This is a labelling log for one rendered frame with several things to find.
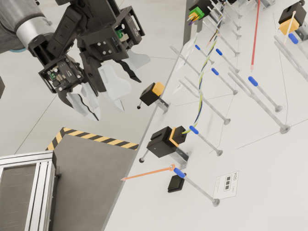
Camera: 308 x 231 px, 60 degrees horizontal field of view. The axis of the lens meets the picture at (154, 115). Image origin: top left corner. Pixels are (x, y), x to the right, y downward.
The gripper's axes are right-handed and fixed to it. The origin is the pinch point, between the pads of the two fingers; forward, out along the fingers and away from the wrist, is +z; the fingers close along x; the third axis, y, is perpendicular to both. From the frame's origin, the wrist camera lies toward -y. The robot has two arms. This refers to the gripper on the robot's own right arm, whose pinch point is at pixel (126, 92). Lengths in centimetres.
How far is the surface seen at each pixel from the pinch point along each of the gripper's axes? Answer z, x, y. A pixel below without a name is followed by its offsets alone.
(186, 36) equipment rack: 34, 91, -26
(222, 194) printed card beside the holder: 15.1, -11.0, 16.7
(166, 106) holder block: 29.3, 29.7, -14.6
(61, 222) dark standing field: 90, 4, -103
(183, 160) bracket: 19.2, -1.1, 5.1
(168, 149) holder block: 14.1, -2.2, 4.0
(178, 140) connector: 12.4, -1.4, 6.7
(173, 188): 19.8, -7.8, 4.6
